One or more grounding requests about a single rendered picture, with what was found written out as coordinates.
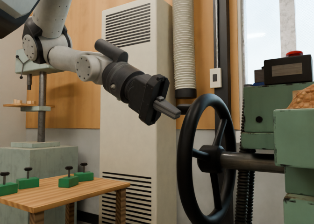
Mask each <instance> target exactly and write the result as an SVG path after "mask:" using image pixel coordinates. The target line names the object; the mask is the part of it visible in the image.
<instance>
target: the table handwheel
mask: <svg viewBox="0 0 314 224"><path fill-rule="evenodd" d="M208 106H211V107H213V108H214V109H215V111H216V112H217V114H218V116H219V118H220V122H219V126H218V129H217V133H216V136H215V138H214V141H213V144H212V145H203V146H202V147H201V148H200V149H199V150H197V149H194V148H193V143H194V137H195V133H196V128H197V125H198V122H199V119H200V117H201V115H202V113H203V112H204V110H205V109H206V108H207V107H208ZM223 134H224V139H225V149H224V148H223V147H222V146H220V144H221V140H222V136H223ZM193 157H194V158H197V164H198V167H199V169H200V170H201V172H205V173H210V178H211V184H212V189H213V196H214V209H213V211H212V212H211V213H210V214H209V215H207V216H206V215H204V214H203V213H202V212H201V210H200V208H199V206H198V203H197V200H196V197H195V192H194V187H193V173H192V158H193ZM224 170H225V174H224V181H223V186H222V190H221V193H220V188H219V178H218V174H221V173H222V172H223V171H224ZM236 170H247V171H258V172H268V173H279V174H284V173H285V167H278V166H276V165H275V161H274V154H259V153H241V152H236V137H235V131H234V126H233V122H232V118H231V116H230V113H229V110H228V108H227V106H226V105H225V103H224V102H223V100H222V99H221V98H220V97H218V96H216V95H215V94H211V93H207V94H203V95H201V96H199V97H198V98H196V99H195V100H194V101H193V103H192V104H191V105H190V107H189V109H188V111H187V113H186V115H185V118H184V120H183V124H182V127H181V130H180V134H179V140H178V148H177V181H178V191H179V196H180V200H181V203H182V206H183V209H184V211H185V213H186V215H187V217H188V218H189V220H190V221H191V223H192V224H219V223H220V222H221V221H222V220H223V218H224V217H225V215H226V213H227V211H228V208H229V205H230V202H231V199H232V195H233V191H234V186H235V179H236Z"/></svg>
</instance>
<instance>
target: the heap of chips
mask: <svg viewBox="0 0 314 224"><path fill-rule="evenodd" d="M298 108H314V84H312V85H310V86H309V87H307V88H305V89H303V90H301V91H299V92H297V93H296V94H295V95H294V97H293V100H292V102H291V103H290V105H289V106H288V107H287V109H298Z"/></svg>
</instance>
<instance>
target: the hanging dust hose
mask: <svg viewBox="0 0 314 224"><path fill-rule="evenodd" d="M193 2H194V1H193V0H172V16H173V17H172V18H173V19H172V21H173V22H172V23H173V29H172V30H173V51H174V52H173V53H174V54H173V55H174V57H173V58H174V59H173V60H174V61H173V62H174V74H175V75H174V79H175V80H174V81H175V98H176V99H194V98H196V97H197V90H196V76H195V75H196V74H195V73H196V72H195V70H196V69H195V68H196V67H195V55H194V54H195V48H194V47H195V46H194V14H193V13H194V7H193V6H194V5H193V4H194V3H193Z"/></svg>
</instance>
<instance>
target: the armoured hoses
mask: <svg viewBox="0 0 314 224"><path fill-rule="evenodd" d="M249 86H253V84H245V85H244V86H243V87H249ZM242 107H243V105H242ZM242 110H243V111H242V117H241V118H242V120H241V122H242V123H241V125H242V126H241V132H240V134H242V133H245V131H244V108H242ZM240 137H241V135H240ZM240 140H241V138H240ZM239 146H240V148H239V149H240V151H239V152H241V153H256V150H255V149H243V148H242V142H241V141H240V145H239ZM238 171H239V172H238V176H237V177H238V179H237V180H238V182H237V184H238V185H237V192H236V193H237V195H236V196H237V198H236V207H235V209H236V210H235V221H234V222H235V223H234V224H252V218H253V216H252V215H253V213H252V212H253V210H252V209H253V207H252V206H253V199H254V198H253V196H254V195H253V194H254V192H253V191H254V181H255V180H254V179H255V177H254V176H255V174H254V173H255V171H247V170H238Z"/></svg>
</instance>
